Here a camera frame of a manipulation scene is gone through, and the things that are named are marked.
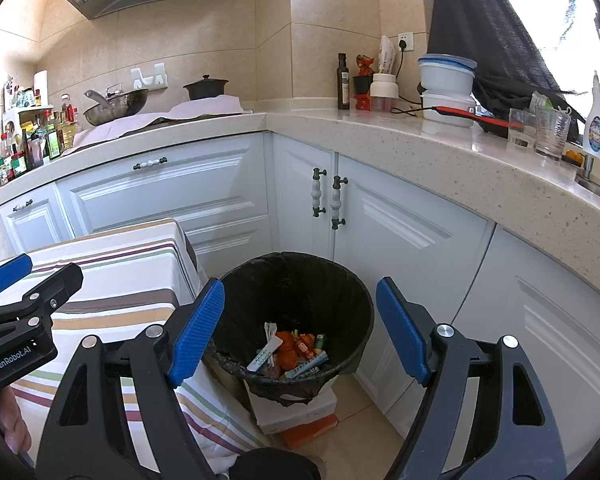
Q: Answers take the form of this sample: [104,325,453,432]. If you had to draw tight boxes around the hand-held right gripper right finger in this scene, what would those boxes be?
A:
[375,276,568,480]

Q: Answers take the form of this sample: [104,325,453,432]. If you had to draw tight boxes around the upright cabinet door handle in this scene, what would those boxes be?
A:
[311,168,328,217]
[330,176,349,231]

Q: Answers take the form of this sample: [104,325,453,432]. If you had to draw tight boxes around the black trash bin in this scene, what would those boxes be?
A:
[206,251,376,407]

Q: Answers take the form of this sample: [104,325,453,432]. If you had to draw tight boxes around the white tube green print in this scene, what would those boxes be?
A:
[246,336,284,372]

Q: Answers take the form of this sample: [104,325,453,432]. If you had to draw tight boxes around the white packets in jar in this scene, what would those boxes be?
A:
[377,35,397,76]

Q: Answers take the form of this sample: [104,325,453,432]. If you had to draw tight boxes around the striped tablecloth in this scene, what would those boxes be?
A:
[0,217,268,476]

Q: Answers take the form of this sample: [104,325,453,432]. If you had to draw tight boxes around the clear drinking glass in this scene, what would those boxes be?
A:
[507,108,537,148]

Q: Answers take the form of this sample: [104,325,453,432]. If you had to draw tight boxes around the white spice rack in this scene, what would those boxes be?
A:
[2,105,56,126]

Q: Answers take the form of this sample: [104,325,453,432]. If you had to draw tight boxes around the red black ornament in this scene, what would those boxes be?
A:
[352,54,376,112]

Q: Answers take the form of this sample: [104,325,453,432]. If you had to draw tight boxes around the orange cardboard box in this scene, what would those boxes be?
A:
[280,412,341,450]

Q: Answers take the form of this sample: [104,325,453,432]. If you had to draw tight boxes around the pale stove cover cloth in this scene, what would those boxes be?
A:
[72,95,246,148]

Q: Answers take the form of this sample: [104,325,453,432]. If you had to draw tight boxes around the white spray bottle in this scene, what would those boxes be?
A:
[582,71,600,155]

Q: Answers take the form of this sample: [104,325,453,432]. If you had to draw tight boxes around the white jar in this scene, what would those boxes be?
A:
[369,72,398,113]

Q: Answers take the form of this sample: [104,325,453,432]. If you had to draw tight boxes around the black power cable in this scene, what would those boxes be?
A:
[390,49,438,117]

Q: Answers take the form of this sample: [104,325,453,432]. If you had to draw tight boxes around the white wall holder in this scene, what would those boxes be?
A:
[130,62,169,92]

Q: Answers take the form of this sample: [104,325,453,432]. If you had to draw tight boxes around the steel ladle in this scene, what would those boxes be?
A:
[84,89,111,111]

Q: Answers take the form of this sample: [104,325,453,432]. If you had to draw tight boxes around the black lidded pot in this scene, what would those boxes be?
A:
[182,74,230,102]

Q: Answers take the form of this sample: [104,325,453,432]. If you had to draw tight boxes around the group of condiment bottles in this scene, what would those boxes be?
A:
[0,76,83,187]

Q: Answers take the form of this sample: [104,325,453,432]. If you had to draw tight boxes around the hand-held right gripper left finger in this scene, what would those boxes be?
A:
[35,277,227,480]

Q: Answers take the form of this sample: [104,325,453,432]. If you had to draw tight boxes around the dark hanging cloth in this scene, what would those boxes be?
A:
[425,0,588,143]

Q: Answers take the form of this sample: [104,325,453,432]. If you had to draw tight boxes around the dark olive oil bottle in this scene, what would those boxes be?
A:
[336,52,351,110]

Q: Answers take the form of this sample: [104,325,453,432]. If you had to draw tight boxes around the white kitchen cabinet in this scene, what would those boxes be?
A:
[0,130,600,461]

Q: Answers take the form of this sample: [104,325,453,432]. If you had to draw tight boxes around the beige kitchen countertop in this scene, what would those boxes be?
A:
[0,107,600,306]

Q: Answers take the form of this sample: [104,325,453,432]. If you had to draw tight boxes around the steel wok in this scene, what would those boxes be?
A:
[82,87,150,127]

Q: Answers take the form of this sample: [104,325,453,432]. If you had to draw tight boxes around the white lidded bowl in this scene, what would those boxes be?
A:
[420,91,476,122]

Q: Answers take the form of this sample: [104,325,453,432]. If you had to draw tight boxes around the white blue printed wrapper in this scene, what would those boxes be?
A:
[285,352,329,380]

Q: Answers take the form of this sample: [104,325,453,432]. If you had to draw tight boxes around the window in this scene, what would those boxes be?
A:
[485,0,600,111]

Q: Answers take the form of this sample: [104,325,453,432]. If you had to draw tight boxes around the white cardboard box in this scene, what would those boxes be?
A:
[245,380,339,435]

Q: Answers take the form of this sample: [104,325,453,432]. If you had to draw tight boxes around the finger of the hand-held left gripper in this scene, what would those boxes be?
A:
[0,253,34,296]
[0,262,84,348]

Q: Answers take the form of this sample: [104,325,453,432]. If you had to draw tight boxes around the clear measuring cup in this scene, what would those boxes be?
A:
[532,105,572,162]

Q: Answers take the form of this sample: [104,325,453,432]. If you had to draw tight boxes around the person's left hand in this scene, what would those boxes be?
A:
[0,382,33,456]

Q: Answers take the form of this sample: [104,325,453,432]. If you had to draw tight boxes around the red black kitchen utensil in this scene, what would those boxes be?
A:
[431,105,526,137]

